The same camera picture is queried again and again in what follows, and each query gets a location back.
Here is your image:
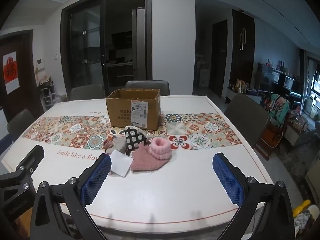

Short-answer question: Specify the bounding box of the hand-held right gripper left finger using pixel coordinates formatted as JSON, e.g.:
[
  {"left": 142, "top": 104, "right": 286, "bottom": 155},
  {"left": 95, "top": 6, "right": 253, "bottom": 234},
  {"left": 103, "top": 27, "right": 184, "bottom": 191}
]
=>
[{"left": 29, "top": 153, "right": 112, "bottom": 240}]

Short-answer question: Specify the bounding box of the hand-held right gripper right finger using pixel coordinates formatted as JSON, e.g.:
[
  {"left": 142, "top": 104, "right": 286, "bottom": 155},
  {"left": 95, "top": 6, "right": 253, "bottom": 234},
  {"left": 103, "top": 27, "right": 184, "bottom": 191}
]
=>
[{"left": 212, "top": 152, "right": 296, "bottom": 240}]

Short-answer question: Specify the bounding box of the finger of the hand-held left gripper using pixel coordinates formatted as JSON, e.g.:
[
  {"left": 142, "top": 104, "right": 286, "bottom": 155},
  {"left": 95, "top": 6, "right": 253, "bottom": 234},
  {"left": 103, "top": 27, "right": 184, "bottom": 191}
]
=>
[{"left": 0, "top": 145, "right": 45, "bottom": 198}]

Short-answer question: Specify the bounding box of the grey branch-print pouch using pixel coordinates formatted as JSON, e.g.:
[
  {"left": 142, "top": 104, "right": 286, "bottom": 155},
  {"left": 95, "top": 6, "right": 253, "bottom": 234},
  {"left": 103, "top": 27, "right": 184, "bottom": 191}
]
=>
[{"left": 110, "top": 135, "right": 129, "bottom": 154}]

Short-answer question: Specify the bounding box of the brown cardboard box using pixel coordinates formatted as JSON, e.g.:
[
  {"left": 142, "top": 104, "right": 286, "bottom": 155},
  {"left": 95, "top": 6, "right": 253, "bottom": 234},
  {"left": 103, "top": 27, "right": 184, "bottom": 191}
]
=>
[{"left": 106, "top": 88, "right": 161, "bottom": 131}]

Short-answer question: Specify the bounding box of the white folded cloth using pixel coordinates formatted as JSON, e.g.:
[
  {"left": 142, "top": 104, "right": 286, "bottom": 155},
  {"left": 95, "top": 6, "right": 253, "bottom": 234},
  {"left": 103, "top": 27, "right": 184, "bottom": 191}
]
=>
[{"left": 109, "top": 150, "right": 133, "bottom": 177}]

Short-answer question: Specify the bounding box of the grey dining chair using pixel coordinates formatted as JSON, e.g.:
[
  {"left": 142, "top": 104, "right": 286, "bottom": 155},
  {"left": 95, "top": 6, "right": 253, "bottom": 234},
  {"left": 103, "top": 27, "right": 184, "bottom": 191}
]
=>
[
  {"left": 224, "top": 94, "right": 269, "bottom": 151},
  {"left": 7, "top": 109, "right": 36, "bottom": 142},
  {"left": 125, "top": 80, "right": 170, "bottom": 96},
  {"left": 69, "top": 84, "right": 106, "bottom": 102}
]

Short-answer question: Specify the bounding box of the pink knit cloth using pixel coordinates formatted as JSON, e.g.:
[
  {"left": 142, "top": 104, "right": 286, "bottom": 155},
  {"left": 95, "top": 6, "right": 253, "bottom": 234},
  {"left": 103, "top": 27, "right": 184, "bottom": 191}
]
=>
[{"left": 131, "top": 144, "right": 171, "bottom": 172}]

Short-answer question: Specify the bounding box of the white tile-patterned tablecloth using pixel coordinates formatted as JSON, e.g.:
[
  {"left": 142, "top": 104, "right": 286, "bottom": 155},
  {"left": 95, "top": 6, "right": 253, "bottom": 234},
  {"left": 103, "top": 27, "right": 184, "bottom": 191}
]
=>
[{"left": 1, "top": 95, "right": 275, "bottom": 240}]

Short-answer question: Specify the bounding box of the black white checked pouch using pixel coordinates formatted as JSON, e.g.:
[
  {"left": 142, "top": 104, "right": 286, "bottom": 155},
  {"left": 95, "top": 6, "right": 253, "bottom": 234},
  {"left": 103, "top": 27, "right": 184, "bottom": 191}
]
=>
[{"left": 124, "top": 126, "right": 150, "bottom": 156}]

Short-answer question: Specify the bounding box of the pink fluffy scrunchie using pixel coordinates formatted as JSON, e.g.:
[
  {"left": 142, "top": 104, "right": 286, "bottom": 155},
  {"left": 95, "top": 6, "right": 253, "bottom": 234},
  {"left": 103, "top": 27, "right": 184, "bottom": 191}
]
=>
[{"left": 149, "top": 137, "right": 172, "bottom": 160}]

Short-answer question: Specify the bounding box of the yellow plastic object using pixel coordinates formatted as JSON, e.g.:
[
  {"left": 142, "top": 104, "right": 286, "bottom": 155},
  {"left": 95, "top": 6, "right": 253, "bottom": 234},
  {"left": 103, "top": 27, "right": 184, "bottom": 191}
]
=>
[{"left": 294, "top": 200, "right": 311, "bottom": 217}]

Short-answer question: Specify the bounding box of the dark wooden entrance door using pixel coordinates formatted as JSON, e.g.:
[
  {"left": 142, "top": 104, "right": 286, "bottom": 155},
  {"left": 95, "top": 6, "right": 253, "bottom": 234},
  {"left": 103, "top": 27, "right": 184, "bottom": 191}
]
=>
[{"left": 0, "top": 29, "right": 44, "bottom": 122}]

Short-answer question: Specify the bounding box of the plaid cloth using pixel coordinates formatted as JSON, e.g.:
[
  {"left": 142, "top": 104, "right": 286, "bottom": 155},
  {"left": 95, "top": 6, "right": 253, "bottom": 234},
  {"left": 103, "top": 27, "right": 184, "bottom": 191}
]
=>
[{"left": 294, "top": 211, "right": 313, "bottom": 232}]

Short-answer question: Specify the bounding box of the white low sideboard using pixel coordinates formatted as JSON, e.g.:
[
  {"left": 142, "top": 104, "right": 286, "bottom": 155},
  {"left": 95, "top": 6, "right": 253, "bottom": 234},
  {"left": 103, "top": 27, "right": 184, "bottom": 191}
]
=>
[{"left": 226, "top": 87, "right": 261, "bottom": 105}]

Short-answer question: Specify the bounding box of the pile of teal clothes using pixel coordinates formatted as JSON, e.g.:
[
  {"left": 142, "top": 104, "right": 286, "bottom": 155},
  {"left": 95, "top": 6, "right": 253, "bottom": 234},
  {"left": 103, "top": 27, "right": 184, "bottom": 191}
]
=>
[{"left": 269, "top": 94, "right": 291, "bottom": 128}]

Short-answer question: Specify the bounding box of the red and white door poster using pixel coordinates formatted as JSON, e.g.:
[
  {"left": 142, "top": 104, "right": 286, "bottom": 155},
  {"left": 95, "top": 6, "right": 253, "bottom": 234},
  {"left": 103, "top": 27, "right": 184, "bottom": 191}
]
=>
[{"left": 3, "top": 52, "right": 20, "bottom": 95}]

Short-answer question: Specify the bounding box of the computer monitor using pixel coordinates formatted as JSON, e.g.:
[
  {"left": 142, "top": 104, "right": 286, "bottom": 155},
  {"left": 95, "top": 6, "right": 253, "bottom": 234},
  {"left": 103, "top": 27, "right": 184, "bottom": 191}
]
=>
[{"left": 284, "top": 76, "right": 296, "bottom": 91}]

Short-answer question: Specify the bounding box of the dark interior door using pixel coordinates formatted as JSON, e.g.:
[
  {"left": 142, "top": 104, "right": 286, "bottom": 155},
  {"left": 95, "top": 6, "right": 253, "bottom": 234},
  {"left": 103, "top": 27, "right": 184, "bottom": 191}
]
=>
[{"left": 209, "top": 19, "right": 228, "bottom": 98}]

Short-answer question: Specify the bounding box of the bright window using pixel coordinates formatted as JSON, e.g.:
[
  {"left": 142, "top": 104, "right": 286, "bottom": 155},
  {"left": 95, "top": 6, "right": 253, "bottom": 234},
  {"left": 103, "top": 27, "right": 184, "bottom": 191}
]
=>
[{"left": 304, "top": 57, "right": 320, "bottom": 121}]

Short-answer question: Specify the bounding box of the dark glass sliding door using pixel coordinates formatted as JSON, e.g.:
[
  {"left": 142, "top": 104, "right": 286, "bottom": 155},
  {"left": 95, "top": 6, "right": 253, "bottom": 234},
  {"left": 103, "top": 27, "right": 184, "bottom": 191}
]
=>
[{"left": 61, "top": 0, "right": 153, "bottom": 98}]

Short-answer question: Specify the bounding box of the dark wall panel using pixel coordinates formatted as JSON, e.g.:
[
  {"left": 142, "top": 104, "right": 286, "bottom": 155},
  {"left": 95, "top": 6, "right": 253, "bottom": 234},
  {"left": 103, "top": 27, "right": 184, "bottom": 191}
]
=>
[{"left": 229, "top": 9, "right": 256, "bottom": 93}]

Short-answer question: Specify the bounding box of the white loop wall ornament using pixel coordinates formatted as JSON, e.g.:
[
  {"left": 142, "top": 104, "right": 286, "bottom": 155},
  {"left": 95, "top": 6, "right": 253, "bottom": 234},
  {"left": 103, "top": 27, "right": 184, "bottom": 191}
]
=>
[{"left": 239, "top": 29, "right": 247, "bottom": 51}]

